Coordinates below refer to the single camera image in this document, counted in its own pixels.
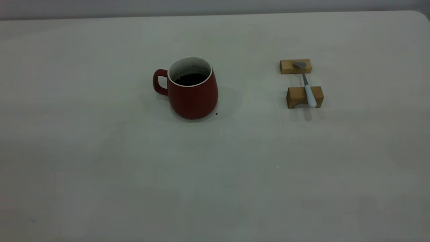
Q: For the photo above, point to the arched wooden block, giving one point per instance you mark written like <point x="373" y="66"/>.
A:
<point x="295" y="95"/>

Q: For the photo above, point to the red ceramic mug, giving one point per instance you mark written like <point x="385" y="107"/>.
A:
<point x="193" y="99"/>

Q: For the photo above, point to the flat rectangular wooden block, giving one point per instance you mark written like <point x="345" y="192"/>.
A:
<point x="286" y="67"/>

